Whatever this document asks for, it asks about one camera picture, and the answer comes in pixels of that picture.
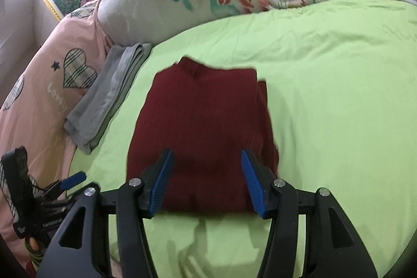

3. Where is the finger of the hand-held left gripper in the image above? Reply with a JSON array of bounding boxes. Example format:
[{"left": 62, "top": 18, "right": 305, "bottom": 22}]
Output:
[{"left": 49, "top": 171, "right": 87, "bottom": 198}]

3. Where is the grey fleece cloth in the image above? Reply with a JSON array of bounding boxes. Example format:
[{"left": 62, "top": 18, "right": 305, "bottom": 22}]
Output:
[{"left": 63, "top": 43, "right": 153, "bottom": 155}]

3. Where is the light green bed sheet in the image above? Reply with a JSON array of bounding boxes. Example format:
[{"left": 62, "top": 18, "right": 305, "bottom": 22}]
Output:
[{"left": 68, "top": 0, "right": 417, "bottom": 278}]

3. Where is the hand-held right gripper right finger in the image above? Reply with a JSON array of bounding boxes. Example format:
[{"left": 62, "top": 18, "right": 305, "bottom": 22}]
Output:
[{"left": 240, "top": 148, "right": 378, "bottom": 278}]

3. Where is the pink quilt with plaid hearts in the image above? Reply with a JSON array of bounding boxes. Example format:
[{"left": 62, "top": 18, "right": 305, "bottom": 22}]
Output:
[{"left": 0, "top": 0, "right": 113, "bottom": 269}]

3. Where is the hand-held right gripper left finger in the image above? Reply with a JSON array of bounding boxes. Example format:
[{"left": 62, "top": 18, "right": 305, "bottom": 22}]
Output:
[{"left": 36, "top": 148, "right": 175, "bottom": 278}]

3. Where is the dark red ribbed sweater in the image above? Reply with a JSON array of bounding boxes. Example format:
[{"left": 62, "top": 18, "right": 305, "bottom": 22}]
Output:
[{"left": 125, "top": 57, "right": 281, "bottom": 213}]

